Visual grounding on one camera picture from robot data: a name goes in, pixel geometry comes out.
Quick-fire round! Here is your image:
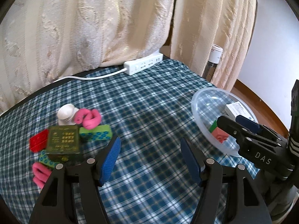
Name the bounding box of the green and pink block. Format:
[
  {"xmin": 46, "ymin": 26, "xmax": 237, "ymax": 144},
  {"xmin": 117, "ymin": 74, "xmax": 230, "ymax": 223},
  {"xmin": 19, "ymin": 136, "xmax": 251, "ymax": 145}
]
[{"xmin": 209, "ymin": 120, "xmax": 229, "ymax": 144}]

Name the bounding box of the cream patterned curtain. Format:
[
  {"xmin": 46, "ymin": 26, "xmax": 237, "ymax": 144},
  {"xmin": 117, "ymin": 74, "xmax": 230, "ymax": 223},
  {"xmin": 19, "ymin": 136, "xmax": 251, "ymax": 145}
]
[{"xmin": 1, "ymin": 0, "xmax": 174, "ymax": 112}]

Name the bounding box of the white plastic jar lid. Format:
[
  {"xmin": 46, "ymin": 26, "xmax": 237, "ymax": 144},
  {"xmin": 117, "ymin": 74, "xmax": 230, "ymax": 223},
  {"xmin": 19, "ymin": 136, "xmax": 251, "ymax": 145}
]
[{"xmin": 57, "ymin": 104, "xmax": 79, "ymax": 125}]

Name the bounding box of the clear plastic bowl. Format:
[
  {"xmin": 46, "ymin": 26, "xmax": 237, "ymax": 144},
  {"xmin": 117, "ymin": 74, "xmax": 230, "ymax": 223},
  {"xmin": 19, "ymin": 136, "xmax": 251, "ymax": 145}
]
[{"xmin": 191, "ymin": 88, "xmax": 258, "ymax": 157}]

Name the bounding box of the red building block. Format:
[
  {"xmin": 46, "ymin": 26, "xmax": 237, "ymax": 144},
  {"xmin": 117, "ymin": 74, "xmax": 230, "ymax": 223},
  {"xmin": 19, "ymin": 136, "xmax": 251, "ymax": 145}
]
[{"xmin": 29, "ymin": 129, "xmax": 49, "ymax": 153}]

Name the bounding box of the white power strip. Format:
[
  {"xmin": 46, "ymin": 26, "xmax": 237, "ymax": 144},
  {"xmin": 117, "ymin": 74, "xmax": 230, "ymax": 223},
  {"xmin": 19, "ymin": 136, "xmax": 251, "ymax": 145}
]
[{"xmin": 123, "ymin": 52, "xmax": 163, "ymax": 75}]

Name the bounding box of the dark green tea box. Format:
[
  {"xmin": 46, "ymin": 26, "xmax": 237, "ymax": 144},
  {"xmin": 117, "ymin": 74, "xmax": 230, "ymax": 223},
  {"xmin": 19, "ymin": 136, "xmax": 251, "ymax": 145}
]
[{"xmin": 46, "ymin": 125, "xmax": 83, "ymax": 165}]

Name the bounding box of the pink foam roller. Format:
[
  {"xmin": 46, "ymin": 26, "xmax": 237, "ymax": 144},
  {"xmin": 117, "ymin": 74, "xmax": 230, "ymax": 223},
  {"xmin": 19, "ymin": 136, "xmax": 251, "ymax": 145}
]
[
  {"xmin": 32, "ymin": 162, "xmax": 52, "ymax": 189},
  {"xmin": 74, "ymin": 108, "xmax": 102, "ymax": 130}
]

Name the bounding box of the blue plaid tablecloth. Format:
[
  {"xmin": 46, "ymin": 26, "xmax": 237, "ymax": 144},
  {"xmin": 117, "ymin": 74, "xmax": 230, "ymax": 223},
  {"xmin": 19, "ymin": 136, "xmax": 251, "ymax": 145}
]
[{"xmin": 1, "ymin": 60, "xmax": 257, "ymax": 223}]

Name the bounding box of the green dotted block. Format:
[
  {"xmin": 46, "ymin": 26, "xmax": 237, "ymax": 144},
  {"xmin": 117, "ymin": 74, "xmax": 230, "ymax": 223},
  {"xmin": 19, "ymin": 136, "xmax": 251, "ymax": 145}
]
[
  {"xmin": 38, "ymin": 150, "xmax": 59, "ymax": 169},
  {"xmin": 79, "ymin": 125, "xmax": 112, "ymax": 141}
]

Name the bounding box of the white medicine box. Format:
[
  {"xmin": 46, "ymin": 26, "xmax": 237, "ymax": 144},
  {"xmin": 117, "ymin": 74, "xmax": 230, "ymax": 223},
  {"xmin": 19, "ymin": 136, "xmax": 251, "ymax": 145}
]
[{"xmin": 224, "ymin": 102, "xmax": 254, "ymax": 121}]

